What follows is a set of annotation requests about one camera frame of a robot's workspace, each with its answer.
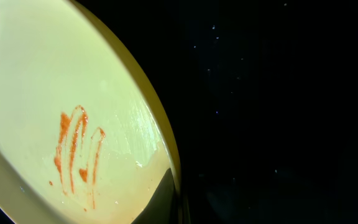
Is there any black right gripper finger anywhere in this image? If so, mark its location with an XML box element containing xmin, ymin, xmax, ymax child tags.
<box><xmin>132</xmin><ymin>169</ymin><xmax>178</xmax><ymax>224</ymax></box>

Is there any yellow plate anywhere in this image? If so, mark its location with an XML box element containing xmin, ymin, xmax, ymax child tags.
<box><xmin>0</xmin><ymin>0</ymin><xmax>181</xmax><ymax>223</ymax></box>

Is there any round black tray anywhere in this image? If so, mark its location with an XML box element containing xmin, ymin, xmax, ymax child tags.
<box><xmin>83</xmin><ymin>0</ymin><xmax>358</xmax><ymax>223</ymax></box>

